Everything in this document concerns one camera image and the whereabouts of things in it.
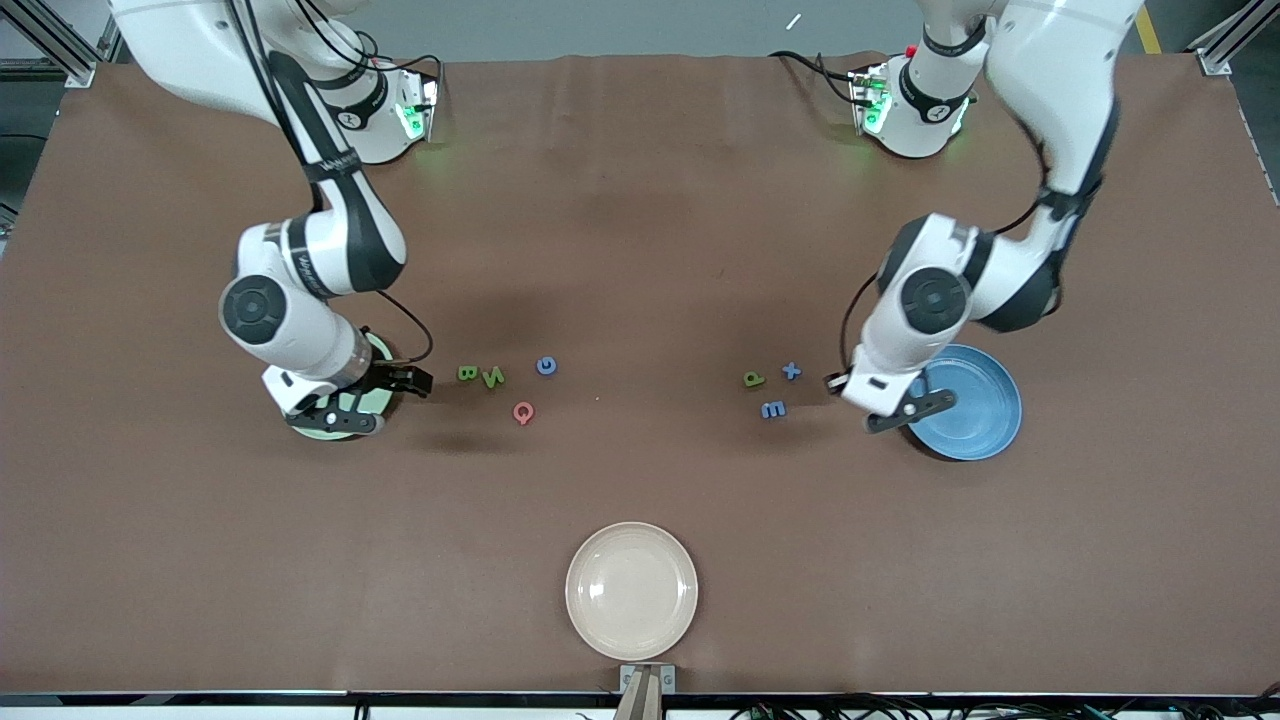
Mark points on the aluminium frame profile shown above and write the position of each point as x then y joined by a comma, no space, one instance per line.
60,45
1225,45

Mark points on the blue capital letter G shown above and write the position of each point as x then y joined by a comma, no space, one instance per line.
539,366

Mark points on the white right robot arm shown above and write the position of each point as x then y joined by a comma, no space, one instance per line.
320,255

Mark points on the green capital letter N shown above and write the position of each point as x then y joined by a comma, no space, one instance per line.
492,378

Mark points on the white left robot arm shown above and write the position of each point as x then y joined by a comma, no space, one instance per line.
1060,90

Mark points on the brown table cover mat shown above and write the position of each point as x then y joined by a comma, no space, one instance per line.
640,250

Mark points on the blue lowercase letter m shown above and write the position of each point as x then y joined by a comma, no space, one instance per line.
773,410

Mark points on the light green round plate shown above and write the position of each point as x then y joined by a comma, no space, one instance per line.
384,400

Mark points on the beige round plate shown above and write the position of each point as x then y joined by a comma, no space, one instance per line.
630,590

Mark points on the red capital letter Q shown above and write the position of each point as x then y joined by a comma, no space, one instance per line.
515,411

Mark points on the grey base connector bracket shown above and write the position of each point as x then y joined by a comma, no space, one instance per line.
862,95
418,110

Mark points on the yellow floor tape strip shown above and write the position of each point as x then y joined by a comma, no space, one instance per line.
1150,35

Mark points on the blue round plate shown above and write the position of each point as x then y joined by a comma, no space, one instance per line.
975,410

